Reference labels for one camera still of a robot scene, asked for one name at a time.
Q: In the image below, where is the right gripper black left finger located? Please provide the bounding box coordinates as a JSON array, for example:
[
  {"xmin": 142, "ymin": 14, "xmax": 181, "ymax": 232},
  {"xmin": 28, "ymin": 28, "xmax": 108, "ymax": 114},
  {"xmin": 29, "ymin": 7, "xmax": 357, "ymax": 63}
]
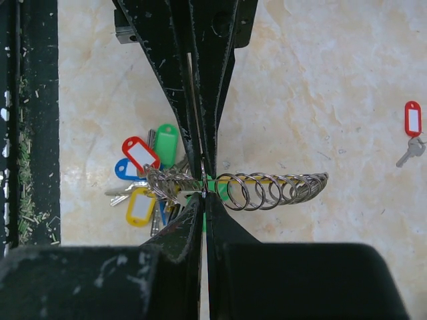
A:
[{"xmin": 1, "ymin": 193, "xmax": 203, "ymax": 319}]

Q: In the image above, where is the key with green tag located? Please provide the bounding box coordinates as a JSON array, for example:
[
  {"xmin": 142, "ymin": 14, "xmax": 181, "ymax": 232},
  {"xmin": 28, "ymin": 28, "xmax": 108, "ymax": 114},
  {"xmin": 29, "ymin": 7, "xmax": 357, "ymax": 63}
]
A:
[{"xmin": 182, "ymin": 155, "xmax": 209, "ymax": 235}]

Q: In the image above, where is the key with red tag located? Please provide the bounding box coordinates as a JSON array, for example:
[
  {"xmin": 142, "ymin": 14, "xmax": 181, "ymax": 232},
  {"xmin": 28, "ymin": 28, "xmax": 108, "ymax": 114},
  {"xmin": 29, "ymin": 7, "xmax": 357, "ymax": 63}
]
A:
[{"xmin": 396, "ymin": 101, "xmax": 426, "ymax": 168}]

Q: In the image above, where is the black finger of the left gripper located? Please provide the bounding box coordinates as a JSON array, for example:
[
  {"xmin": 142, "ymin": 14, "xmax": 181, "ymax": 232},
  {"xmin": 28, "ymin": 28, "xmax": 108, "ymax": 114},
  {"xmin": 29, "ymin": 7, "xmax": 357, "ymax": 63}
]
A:
[
  {"xmin": 189, "ymin": 1, "xmax": 238, "ymax": 175},
  {"xmin": 118, "ymin": 0, "xmax": 201, "ymax": 161}
]

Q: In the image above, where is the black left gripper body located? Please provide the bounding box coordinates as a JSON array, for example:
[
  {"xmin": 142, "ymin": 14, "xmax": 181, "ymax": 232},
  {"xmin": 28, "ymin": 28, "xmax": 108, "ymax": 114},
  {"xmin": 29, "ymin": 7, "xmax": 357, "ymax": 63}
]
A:
[{"xmin": 113, "ymin": 0, "xmax": 258, "ymax": 49}]

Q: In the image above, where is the large keyring with coloured tags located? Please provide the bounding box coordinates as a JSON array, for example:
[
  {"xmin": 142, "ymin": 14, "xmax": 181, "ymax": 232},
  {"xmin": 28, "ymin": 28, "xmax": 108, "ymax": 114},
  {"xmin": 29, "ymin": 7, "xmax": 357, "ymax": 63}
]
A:
[{"xmin": 105, "ymin": 124, "xmax": 329, "ymax": 235}]

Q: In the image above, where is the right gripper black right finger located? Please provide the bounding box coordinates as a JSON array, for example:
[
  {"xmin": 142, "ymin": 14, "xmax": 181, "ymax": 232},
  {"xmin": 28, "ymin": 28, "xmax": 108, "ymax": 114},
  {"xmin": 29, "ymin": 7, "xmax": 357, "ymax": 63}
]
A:
[{"xmin": 205, "ymin": 193, "xmax": 409, "ymax": 319}]

